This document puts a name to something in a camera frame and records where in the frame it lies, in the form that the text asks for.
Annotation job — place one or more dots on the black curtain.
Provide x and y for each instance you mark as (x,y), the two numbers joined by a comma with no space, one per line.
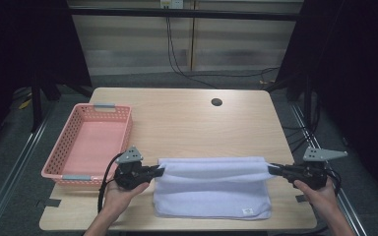
(357,65)
(19,42)

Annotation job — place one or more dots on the person's right hand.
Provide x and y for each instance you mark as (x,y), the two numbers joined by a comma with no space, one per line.
(318,196)

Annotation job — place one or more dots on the silver metal floor rail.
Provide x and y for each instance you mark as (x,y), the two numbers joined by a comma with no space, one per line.
(347,209)
(16,164)

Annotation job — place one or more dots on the person's left hand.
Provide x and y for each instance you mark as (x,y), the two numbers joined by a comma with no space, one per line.
(121,196)

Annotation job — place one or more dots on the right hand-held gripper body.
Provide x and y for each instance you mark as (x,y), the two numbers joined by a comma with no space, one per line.
(311,173)

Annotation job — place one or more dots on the pink perforated plastic basket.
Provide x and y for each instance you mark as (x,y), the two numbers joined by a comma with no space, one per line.
(90,141)

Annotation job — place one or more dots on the black metal stand post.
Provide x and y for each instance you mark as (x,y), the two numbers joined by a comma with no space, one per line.
(307,105)
(36,105)

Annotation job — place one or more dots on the white printed towel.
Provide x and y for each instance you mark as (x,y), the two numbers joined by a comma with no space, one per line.
(210,193)

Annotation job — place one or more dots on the black horizontal metal bar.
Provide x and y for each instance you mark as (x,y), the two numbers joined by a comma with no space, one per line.
(210,14)

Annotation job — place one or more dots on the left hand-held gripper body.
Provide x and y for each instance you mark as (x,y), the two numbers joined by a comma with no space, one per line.
(129,175)

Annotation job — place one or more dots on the white wall power socket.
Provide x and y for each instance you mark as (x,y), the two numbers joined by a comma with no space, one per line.
(172,3)

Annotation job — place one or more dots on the yellow floor object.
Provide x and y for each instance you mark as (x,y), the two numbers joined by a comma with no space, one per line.
(25,104)

